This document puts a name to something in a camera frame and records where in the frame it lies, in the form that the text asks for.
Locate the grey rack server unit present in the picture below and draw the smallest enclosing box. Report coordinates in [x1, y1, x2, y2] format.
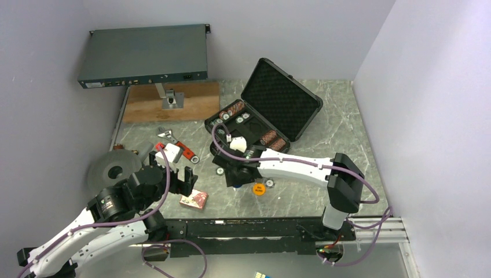
[77, 24, 211, 89]

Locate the wooden board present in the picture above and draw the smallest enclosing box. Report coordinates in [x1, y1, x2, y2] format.
[122, 81, 220, 123]

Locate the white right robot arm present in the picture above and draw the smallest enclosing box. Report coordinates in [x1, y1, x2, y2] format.
[210, 145, 365, 240]

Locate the metal stand bracket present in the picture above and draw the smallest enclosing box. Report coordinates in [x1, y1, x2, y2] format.
[155, 83, 185, 109]

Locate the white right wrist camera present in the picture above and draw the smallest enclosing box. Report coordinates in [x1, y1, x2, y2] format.
[226, 136, 247, 153]

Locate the orange chip stack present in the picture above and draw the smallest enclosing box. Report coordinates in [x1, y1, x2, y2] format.
[259, 130, 277, 146]
[269, 138, 287, 152]

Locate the red playing card deck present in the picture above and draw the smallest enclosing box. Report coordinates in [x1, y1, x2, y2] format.
[179, 189, 209, 210]

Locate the blue poker chip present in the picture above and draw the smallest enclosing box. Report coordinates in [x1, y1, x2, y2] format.
[264, 179, 275, 188]

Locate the red handled adjustable wrench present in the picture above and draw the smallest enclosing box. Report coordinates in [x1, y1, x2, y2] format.
[157, 127, 200, 164]

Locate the black poker case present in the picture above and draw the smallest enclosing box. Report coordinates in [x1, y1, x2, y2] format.
[204, 58, 323, 153]

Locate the green poker chip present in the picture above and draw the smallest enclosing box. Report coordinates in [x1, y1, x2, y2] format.
[215, 167, 225, 176]

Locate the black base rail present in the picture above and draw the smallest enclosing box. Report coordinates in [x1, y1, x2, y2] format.
[143, 216, 356, 258]

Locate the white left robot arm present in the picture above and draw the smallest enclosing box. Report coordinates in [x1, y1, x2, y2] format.
[17, 166, 198, 277]

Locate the grey cylinder part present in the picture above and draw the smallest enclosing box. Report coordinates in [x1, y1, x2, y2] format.
[137, 141, 154, 162]

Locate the grey filament spool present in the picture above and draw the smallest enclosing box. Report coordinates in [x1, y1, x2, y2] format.
[86, 149, 142, 195]

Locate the mixed red chip stack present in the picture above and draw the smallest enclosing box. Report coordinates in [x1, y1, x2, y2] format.
[219, 101, 245, 120]

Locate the orange big blind button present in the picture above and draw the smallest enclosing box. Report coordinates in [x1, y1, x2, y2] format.
[252, 183, 266, 196]

